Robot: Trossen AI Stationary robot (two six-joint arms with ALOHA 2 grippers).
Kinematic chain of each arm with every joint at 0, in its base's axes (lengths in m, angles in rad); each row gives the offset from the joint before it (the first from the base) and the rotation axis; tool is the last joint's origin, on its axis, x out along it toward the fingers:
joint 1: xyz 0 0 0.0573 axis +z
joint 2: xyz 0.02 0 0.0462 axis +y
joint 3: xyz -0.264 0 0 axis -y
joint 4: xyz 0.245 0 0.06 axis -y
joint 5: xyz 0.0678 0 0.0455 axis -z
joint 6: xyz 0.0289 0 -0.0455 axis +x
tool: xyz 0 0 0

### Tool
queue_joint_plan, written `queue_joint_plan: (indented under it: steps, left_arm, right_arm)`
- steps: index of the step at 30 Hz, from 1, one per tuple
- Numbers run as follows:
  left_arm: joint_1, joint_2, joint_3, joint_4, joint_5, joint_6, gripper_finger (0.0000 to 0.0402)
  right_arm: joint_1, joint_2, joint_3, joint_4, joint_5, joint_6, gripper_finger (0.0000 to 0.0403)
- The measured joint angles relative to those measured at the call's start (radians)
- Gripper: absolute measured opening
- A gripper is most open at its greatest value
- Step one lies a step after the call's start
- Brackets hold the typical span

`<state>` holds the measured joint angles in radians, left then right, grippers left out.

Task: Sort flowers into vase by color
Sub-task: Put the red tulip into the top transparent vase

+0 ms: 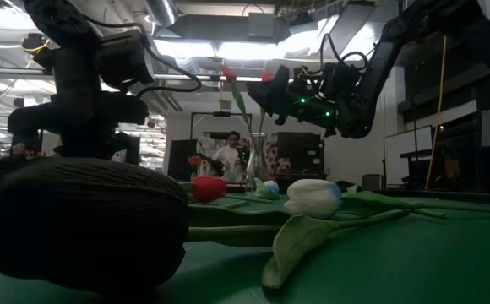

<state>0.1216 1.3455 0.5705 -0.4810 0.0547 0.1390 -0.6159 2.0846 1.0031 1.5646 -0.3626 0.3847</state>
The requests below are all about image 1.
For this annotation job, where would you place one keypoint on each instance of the dark side table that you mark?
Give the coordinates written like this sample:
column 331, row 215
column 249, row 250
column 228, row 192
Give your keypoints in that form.
column 416, row 154

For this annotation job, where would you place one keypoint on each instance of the black upright panel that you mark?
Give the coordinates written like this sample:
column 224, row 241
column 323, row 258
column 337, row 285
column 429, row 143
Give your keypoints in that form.
column 132, row 148
column 179, row 160

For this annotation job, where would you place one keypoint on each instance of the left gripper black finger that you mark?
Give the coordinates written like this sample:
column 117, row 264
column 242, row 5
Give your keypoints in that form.
column 75, row 146
column 102, row 145

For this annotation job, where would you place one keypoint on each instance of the black artificial tulip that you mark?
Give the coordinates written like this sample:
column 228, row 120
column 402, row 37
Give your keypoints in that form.
column 80, row 219

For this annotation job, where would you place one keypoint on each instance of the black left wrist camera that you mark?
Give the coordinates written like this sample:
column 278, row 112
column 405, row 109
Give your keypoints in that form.
column 122, row 59

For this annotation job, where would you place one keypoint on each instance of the grey bin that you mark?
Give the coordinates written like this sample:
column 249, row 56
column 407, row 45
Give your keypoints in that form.
column 371, row 181

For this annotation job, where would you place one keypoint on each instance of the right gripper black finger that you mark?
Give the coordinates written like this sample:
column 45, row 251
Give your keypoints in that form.
column 281, row 114
column 272, row 90

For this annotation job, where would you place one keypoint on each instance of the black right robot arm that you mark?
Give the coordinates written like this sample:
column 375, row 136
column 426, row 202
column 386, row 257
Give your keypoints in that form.
column 380, row 63

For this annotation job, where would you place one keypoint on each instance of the silver ceiling duct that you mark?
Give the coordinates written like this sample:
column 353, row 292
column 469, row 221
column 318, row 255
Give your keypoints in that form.
column 162, row 12

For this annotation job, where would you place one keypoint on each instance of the green table mat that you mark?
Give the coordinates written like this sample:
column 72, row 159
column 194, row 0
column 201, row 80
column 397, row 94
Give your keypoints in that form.
column 397, row 262

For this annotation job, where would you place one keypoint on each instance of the black gantry frame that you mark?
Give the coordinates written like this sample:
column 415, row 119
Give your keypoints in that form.
column 221, row 113

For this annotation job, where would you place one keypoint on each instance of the whiteboard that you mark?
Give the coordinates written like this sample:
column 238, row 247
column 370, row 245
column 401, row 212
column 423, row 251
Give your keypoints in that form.
column 405, row 156

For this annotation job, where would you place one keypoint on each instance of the orange flower bunch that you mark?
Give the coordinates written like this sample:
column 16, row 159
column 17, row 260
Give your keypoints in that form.
column 194, row 160

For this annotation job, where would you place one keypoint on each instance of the grey ceiling box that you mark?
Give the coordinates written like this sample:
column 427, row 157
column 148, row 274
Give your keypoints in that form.
column 262, row 27

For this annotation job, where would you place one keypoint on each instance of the long ceiling light strip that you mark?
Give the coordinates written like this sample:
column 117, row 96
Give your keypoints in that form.
column 177, row 77

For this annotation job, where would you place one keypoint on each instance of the person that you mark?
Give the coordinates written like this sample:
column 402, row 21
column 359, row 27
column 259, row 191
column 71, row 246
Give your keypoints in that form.
column 228, row 158

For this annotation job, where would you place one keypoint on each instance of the black cabinet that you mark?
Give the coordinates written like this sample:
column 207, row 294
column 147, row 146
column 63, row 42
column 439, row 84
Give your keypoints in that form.
column 300, row 154

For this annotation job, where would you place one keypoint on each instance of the clear glass vase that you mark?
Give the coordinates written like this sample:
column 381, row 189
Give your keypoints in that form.
column 257, row 160

